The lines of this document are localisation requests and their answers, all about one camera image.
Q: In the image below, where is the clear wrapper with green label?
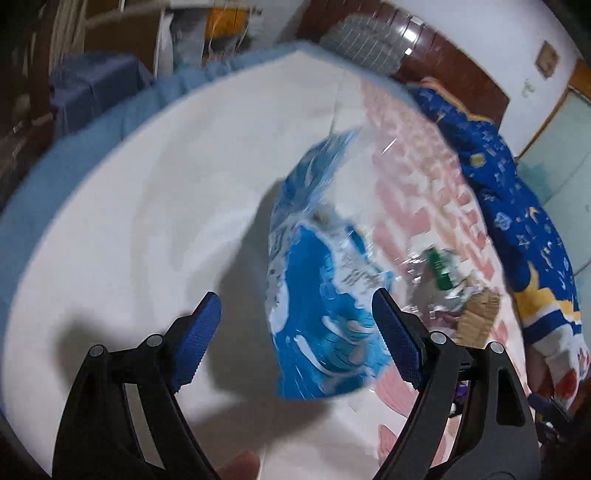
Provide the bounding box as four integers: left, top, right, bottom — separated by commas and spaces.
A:
402, 247, 485, 324

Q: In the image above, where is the dark wooden cabinet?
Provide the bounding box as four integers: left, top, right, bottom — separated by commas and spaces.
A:
0, 0, 61, 195

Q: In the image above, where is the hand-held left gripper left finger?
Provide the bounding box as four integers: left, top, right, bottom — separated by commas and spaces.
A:
53, 291, 222, 480

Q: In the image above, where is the blue plastic packaging bag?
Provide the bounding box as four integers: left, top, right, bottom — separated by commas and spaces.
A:
268, 129, 398, 402

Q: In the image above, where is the small framed wall picture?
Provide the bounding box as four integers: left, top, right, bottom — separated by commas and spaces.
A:
536, 41, 560, 70

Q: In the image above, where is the grey checkered pillow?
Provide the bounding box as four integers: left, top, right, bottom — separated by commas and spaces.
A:
321, 14, 409, 77

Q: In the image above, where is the dark wooden headboard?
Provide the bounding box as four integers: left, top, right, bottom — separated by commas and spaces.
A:
295, 0, 511, 134

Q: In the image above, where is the white pink-patterned bed sheet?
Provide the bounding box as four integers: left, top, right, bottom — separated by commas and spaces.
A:
2, 46, 527, 480

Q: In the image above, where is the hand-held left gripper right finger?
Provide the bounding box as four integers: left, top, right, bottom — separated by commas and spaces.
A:
372, 287, 541, 480

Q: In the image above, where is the light blue mattress cover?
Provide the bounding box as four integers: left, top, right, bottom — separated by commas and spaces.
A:
0, 41, 324, 301

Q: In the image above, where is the blue star-printed blanket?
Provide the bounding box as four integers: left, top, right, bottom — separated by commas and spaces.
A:
409, 78, 589, 411

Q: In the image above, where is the dark blue cloth cover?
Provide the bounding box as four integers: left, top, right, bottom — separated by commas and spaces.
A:
48, 53, 153, 139

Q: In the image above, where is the orange bag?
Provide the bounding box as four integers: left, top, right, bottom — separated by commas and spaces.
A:
205, 4, 252, 38

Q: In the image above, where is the wooden door frame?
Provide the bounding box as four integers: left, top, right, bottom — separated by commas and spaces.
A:
515, 60, 591, 158

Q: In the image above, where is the person's left hand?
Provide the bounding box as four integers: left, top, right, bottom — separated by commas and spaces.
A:
217, 451, 260, 480

